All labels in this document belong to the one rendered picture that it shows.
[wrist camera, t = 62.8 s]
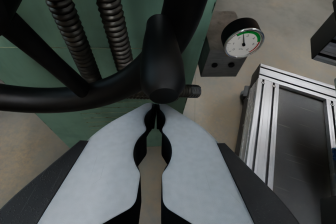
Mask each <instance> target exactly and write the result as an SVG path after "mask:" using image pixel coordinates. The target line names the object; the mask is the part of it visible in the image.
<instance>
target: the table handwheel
mask: <svg viewBox="0 0 336 224"><path fill-rule="evenodd" d="M207 1H208V0H164V1H163V6H162V10H161V14H162V15H165V16H167V17H168V18H169V19H170V21H171V25H172V28H173V31H174V33H175V36H176V39H177V42H178V46H179V49H180V53H181V55H182V53H183V52H184V50H185V49H186V47H187V46H188V44H189V42H190V41H191V39H192V37H193V35H194V33H195V31H196V29H197V27H198V25H199V23H200V20H201V18H202V15H203V13H204V10H205V7H206V4H207ZM21 2H22V0H0V36H1V35H2V36H3V37H5V38H6V39H7V40H9V41H10V42H11V43H13V44H14V45H15V46H16V47H18V48H19V49H20V50H22V51H23V52H24V53H26V54H27V55H28V56H29V57H31V58H32V59H33V60H35V61H36V62H37V63H38V64H40V65H41V66H42V67H44V68H45V69H46V70H47V71H49V72H50V73H51V74H52V75H53V76H54V77H56V78H57V79H58V80H59V81H60V82H62V83H63V84H64V85H65V86H66V87H26V86H16V85H8V84H2V83H0V111H5V112H16V113H36V114H51V113H68V112H77V111H84V110H90V109H95V108H99V107H103V106H107V105H110V104H113V103H116V102H119V101H122V100H124V99H127V98H129V97H131V96H133V95H135V94H137V93H139V92H140V91H142V89H141V78H140V62H141V55H142V52H141V53H140V54H139V55H138V56H137V57H136V58H135V59H134V60H133V61H132V62H131V63H130V64H128V65H127V66H126V67H124V68H123V69H121V70H120V71H118V72H116V73H115V74H113V75H110V76H108V77H106V78H103V79H101V80H97V81H94V82H90V83H88V82H87V81H86V80H85V79H84V78H82V77H81V76H80V75H79V74H78V73H77V72H76V71H75V70H74V69H73V68H72V67H71V66H69V65H68V64H67V63H66V62H65V61H64V60H63V59H62V58H61V57H60V56H59V55H58V54H57V53H56V52H55V51H54V50H53V49H52V48H51V47H50V46H49V45H48V44H47V43H46V42H45V41H44V40H43V39H42V38H41V37H40V36H39V35H38V34H37V33H36V32H35V31H34V30H33V29H32V28H31V27H30V26H29V25H28V24H27V23H26V22H25V21H24V20H23V19H22V18H21V17H20V16H19V15H18V14H17V13H16V11H17V9H18V7H19V6H20V4H21Z"/></svg>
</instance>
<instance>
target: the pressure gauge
mask: <svg viewBox="0 0 336 224"><path fill-rule="evenodd" d="M264 39H265V36H264V34H263V32H262V31H261V29H260V27H259V24H258V23H257V21H256V20H254V19H253V18H250V17H243V18H239V19H236V20H234V21H232V22H231V23H229V24H228V25H227V26H226V27H225V28H224V30H223V31H222V33H221V41H222V45H223V49H224V52H225V54H226V55H227V56H228V57H231V58H235V59H239V58H244V57H247V56H250V55H252V54H253V53H255V52H256V51H257V50H258V49H259V48H260V47H261V46H262V44H263V42H264ZM242 43H245V46H242Z"/></svg>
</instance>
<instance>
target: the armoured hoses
mask: <svg viewBox="0 0 336 224"><path fill-rule="evenodd" d="M121 1H122V0H96V5H97V6H98V11H99V12H100V17H101V18H102V21H101V22H102V23H103V28H104V29H105V33H106V38H107V39H108V43H109V47H110V48H111V49H110V51H111V52H112V56H113V60H114V63H115V67H116V70H117V72H118V71H120V70H122V69H123V68H125V67H126V66H127V65H128V64H130V63H131V62H132V61H133V59H134V58H133V54H132V50H131V46H130V41H129V37H128V32H127V27H126V22H125V17H124V11H123V10H122V9H123V5H122V4H121ZM45 3H46V5H47V6H48V9H49V11H50V12H51V13H52V14H51V15H52V17H53V18H54V21H55V23H56V24H57V27H58V29H59V30H60V33H61V35H62V38H63V39H64V42H65V44H66V45H67V48H68V49H69V52H70V54H71V56H72V58H73V60H74V62H75V64H76V67H77V68H78V71H79V72H80V75H81V77H82V78H83V79H85V80H86V81H87V82H88V83H92V82H95V81H99V80H101V79H102V76H101V74H100V71H99V68H98V65H97V62H96V61H95V58H94V54H93V53H92V49H91V46H90V45H89V41H88V40H87V36H86V35H85V34H86V32H85V31H84V27H83V26H82V25H81V24H82V22H81V20H80V19H79V18H80V16H79V15H78V14H77V12H78V11H77V9H76V8H75V4H74V2H73V0H45ZM201 94H202V90H201V87H200V86H199V85H196V84H186V85H185V88H184V89H183V91H182V92H181V94H180V95H179V97H178V98H177V99H176V100H175V101H177V100H178V99H179V98H198V97H200V95H201ZM128 98H129V99H141V100H142V99H143V100H145V99H146V100H150V99H149V98H148V96H147V95H146V94H145V93H144V92H143V91H140V92H138V93H136V94H134V95H132V96H130V97H128ZM128 98H127V99H128Z"/></svg>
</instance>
